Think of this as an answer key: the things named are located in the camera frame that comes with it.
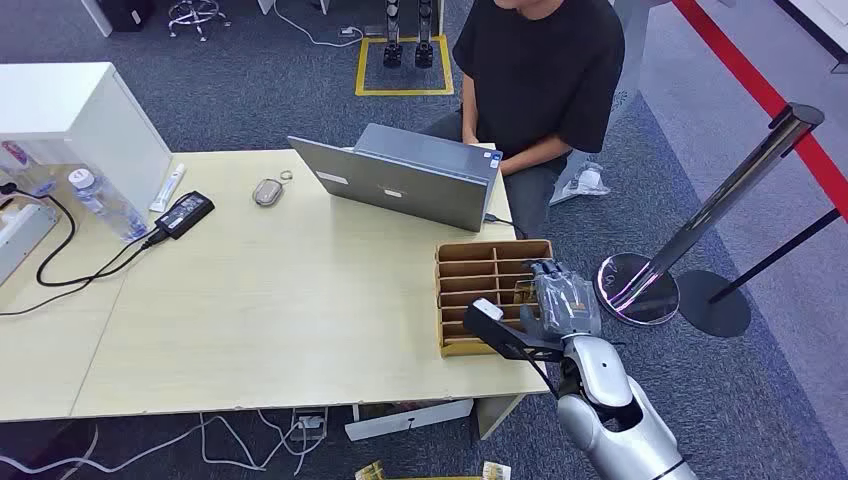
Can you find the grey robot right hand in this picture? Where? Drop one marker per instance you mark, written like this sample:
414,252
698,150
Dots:
566,305

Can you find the person's left forearm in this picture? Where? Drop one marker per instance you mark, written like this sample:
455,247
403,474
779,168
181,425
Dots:
533,158

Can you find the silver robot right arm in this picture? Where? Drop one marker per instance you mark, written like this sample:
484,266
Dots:
599,378

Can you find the person's right forearm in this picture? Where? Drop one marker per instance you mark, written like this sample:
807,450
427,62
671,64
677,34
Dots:
469,106

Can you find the yellow printed card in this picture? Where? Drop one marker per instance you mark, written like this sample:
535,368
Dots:
497,471
370,472

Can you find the person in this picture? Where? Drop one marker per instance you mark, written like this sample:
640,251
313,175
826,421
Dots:
543,66

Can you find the cardboard divider box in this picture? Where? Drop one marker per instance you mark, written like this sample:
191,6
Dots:
477,278

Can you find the clear plastic bag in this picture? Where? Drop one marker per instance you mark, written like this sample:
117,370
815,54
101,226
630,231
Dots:
587,180

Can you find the desk side panel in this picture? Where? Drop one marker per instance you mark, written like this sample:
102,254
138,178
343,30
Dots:
497,412

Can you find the white flat board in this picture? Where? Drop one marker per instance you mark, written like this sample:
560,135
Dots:
411,419

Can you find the grey laptop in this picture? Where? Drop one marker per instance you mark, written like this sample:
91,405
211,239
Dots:
397,185

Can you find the metal floor socket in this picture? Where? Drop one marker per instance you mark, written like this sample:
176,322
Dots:
309,424

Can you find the red barrier belt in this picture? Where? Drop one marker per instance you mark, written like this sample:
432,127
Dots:
729,58

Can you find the black robot leg stand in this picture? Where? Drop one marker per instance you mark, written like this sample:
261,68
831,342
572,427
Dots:
424,40
393,40

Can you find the black power adapter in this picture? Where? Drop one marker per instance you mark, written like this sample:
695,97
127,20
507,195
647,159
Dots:
184,214

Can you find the white tube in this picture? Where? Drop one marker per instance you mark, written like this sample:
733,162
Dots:
168,187

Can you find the clear plastic water bottle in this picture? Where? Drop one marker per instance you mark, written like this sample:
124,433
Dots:
106,204

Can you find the chrome chair base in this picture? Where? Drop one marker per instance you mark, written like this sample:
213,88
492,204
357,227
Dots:
195,13

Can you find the white cabinet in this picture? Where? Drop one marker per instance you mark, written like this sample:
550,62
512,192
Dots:
79,112

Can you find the black cabinet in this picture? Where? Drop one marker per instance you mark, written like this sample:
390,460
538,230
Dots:
126,12

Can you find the white power strip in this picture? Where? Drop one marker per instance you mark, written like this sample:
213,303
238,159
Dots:
20,240

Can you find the clear plastic container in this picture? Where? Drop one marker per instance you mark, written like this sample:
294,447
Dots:
20,159

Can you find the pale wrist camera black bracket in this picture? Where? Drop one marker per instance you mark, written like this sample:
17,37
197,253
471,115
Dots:
488,309

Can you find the black stanchion post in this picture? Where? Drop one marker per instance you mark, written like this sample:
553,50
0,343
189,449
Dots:
714,306

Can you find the chrome stanchion post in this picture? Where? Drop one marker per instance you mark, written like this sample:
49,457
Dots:
729,192

